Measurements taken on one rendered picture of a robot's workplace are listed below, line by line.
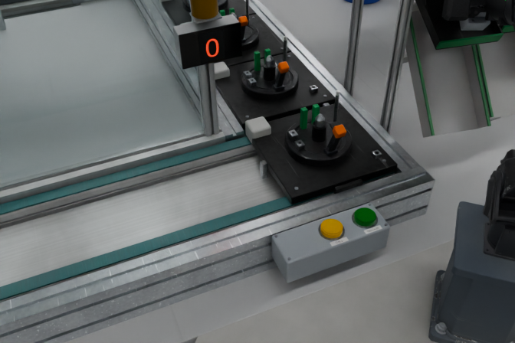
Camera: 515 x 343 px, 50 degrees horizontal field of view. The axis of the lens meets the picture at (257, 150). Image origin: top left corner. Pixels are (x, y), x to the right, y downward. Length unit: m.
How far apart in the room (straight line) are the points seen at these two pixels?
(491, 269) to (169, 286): 0.53
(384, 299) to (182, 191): 0.45
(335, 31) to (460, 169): 0.70
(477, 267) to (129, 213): 0.65
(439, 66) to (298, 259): 0.53
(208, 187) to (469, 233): 0.53
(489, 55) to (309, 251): 0.62
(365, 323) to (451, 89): 0.53
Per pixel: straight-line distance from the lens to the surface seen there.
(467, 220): 0.95
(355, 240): 1.01
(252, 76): 1.35
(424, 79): 1.22
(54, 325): 1.01
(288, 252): 0.98
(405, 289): 1.09
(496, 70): 1.33
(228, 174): 1.18
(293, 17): 1.91
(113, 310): 1.01
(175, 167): 1.18
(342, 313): 1.03
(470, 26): 1.09
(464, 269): 0.88
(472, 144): 1.43
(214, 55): 1.06
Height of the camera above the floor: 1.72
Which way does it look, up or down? 40 degrees down
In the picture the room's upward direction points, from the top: 1 degrees counter-clockwise
